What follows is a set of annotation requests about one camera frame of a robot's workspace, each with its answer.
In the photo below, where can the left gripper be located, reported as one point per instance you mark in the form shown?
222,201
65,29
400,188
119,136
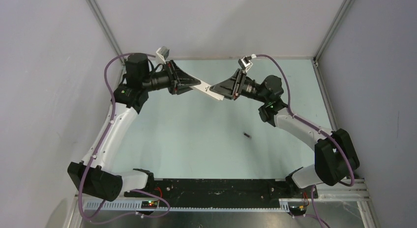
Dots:
178,77

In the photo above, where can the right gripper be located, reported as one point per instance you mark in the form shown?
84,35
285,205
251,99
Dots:
231,88

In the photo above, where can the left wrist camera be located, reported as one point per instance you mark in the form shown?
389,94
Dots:
161,55

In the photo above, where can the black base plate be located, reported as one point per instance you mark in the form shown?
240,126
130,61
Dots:
226,193

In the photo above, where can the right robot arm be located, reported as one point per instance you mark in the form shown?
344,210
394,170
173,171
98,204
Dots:
334,154

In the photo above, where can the white remote control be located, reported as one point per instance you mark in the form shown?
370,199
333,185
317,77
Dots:
204,88

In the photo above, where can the aluminium frame rail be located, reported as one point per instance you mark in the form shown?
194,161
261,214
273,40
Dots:
101,20

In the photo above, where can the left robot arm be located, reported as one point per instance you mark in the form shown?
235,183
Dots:
94,175

